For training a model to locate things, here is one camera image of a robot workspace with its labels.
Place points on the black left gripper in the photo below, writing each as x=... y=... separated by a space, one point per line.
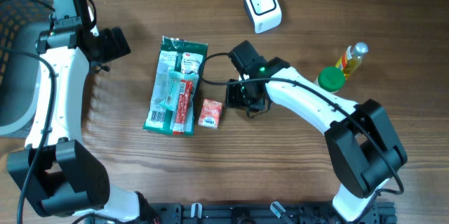
x=112 y=51

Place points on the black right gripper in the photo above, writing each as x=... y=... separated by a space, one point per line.
x=231 y=100

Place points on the white barcode scanner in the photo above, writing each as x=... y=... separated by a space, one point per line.
x=264 y=14

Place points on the green lid jar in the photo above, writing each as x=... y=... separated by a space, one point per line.
x=330 y=79

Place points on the red small carton box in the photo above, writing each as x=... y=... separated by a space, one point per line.
x=210 y=114

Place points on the red toothpaste tube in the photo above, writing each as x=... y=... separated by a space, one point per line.
x=182 y=106

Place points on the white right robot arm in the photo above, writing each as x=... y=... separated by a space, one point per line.
x=364 y=148

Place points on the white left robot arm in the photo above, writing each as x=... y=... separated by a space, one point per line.
x=56 y=174

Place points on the black mounting rail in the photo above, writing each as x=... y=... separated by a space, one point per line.
x=273 y=213

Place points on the yellow oil bottle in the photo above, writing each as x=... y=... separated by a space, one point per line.
x=352 y=59

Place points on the green glove package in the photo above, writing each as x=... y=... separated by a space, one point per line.
x=178 y=60

